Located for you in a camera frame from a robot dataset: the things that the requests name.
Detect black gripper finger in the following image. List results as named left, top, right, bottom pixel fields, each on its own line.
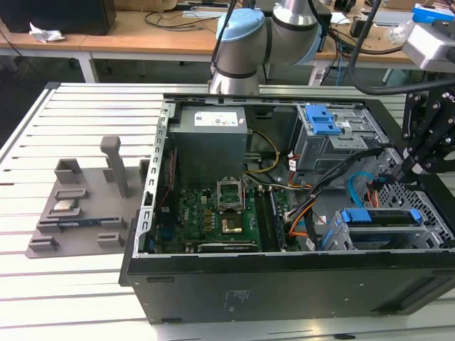
left=400, top=91, right=433, bottom=183
left=414, top=120, right=455, bottom=175

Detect grey metal disk bay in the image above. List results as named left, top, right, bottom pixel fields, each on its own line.
left=321, top=207, right=446, bottom=252

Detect wooden desk with clutter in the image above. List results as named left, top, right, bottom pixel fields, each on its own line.
left=315, top=9, right=455, bottom=86

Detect crumpled clear plastic bag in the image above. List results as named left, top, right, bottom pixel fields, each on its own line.
left=386, top=19, right=415, bottom=46

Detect blue plastic drive latch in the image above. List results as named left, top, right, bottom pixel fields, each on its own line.
left=304, top=103, right=345, bottom=136

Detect grey metal drive cage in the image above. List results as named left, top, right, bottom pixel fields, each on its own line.
left=289, top=103, right=391, bottom=175

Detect blue cardboard box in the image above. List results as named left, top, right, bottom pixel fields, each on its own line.
left=411, top=3, right=455, bottom=26

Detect white power strip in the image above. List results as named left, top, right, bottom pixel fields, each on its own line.
left=308, top=66, right=332, bottom=87

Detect small black box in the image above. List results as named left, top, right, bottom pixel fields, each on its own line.
left=349, top=17, right=374, bottom=39

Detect RAM stick in slot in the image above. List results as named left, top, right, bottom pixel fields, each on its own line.
left=268, top=189, right=287, bottom=250

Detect metal socket cover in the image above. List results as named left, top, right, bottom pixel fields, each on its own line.
left=216, top=178, right=245, bottom=214

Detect black open PC case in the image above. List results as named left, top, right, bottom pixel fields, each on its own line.
left=119, top=92, right=455, bottom=326

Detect grey power supply unit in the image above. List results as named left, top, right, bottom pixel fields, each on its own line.
left=168, top=105, right=249, bottom=180

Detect CPU socket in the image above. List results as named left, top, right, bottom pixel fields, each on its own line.
left=220, top=212, right=243, bottom=236

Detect black graphics card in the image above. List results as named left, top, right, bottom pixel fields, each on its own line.
left=196, top=241, right=259, bottom=254

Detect green motherboard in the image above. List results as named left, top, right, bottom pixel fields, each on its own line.
left=152, top=186, right=289, bottom=254

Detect wooden desk white legs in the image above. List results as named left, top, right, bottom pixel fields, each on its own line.
left=0, top=7, right=218, bottom=85

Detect grey parts rack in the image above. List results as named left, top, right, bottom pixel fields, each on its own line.
left=23, top=136, right=153, bottom=260

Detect silver CPU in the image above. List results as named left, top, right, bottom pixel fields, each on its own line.
left=52, top=200, right=77, bottom=213

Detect large black box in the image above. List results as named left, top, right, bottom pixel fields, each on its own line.
left=0, top=0, right=117, bottom=36

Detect crumpled white tissue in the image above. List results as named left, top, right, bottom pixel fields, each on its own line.
left=28, top=21, right=67, bottom=44

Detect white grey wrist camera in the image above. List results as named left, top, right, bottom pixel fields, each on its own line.
left=405, top=20, right=455, bottom=72

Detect orange wire with black plug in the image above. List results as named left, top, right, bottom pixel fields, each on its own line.
left=367, top=173, right=402, bottom=210

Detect black camera cable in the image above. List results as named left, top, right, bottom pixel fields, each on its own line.
left=347, top=0, right=455, bottom=97

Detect blue wire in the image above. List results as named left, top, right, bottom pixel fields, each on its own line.
left=346, top=171, right=371, bottom=211

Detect black wire bundle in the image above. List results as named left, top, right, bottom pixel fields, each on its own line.
left=284, top=147, right=392, bottom=222

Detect yellow wires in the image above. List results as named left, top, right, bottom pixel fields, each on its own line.
left=244, top=129, right=281, bottom=175

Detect orange flat wire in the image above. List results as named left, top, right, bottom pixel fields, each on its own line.
left=288, top=208, right=314, bottom=239

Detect red wire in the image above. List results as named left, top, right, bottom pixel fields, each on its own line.
left=159, top=147, right=178, bottom=211

